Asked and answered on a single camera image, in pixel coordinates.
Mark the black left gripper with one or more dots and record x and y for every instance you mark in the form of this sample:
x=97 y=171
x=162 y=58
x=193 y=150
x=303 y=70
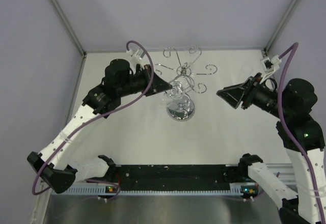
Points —
x=162 y=85

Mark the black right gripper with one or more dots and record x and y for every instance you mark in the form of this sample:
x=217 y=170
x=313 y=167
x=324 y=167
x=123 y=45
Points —
x=233 y=94

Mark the round clear wine glass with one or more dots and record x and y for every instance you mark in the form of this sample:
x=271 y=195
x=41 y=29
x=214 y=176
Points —
x=172 y=95

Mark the ribbed clear flute glass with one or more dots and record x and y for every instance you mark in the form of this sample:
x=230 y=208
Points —
x=246 y=70

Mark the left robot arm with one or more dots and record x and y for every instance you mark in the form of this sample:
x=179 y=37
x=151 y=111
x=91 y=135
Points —
x=53 y=164

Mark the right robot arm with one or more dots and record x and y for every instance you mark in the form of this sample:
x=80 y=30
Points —
x=302 y=139

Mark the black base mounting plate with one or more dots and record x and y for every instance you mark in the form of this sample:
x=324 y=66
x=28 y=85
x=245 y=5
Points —
x=175 y=177

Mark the chrome wire glass rack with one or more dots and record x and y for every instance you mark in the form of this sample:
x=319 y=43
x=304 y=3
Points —
x=184 y=108

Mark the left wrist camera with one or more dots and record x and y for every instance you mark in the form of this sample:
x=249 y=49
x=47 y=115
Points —
x=136 y=57

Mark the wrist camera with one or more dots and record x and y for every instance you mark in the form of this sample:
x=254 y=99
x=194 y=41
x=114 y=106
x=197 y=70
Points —
x=136 y=57
x=270 y=66

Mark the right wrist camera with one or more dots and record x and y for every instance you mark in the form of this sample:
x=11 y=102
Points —
x=270 y=66

